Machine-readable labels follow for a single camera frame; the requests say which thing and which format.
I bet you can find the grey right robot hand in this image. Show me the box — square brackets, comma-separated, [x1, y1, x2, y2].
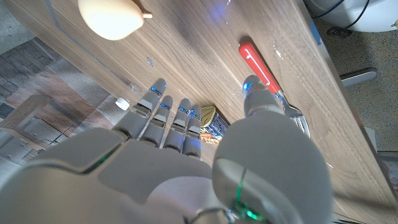
[0, 74, 335, 224]

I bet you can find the red-handled metal fork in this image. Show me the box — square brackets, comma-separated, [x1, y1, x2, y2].
[238, 42, 311, 138]

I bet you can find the blue spam can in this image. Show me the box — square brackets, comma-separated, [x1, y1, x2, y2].
[198, 105, 231, 146]

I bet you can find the small clear bottle white cap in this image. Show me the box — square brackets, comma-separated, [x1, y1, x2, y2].
[114, 81, 144, 111]

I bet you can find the printed office backdrop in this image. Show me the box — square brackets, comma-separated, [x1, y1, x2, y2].
[0, 37, 131, 175]

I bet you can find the cream toy pear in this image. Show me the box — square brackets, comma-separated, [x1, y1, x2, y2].
[77, 0, 154, 41]

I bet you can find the grey table leg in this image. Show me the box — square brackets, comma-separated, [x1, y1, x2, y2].
[338, 67, 379, 88]

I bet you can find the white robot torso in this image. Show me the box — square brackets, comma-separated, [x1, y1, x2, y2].
[303, 0, 398, 34]

